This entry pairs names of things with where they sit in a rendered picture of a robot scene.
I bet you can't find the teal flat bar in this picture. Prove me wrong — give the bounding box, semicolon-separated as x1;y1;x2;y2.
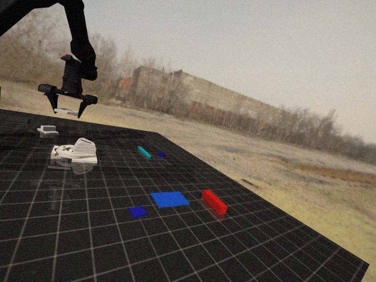
138;146;151;158

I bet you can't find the red rectangular block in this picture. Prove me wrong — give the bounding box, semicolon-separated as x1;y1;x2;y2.
202;190;227;215

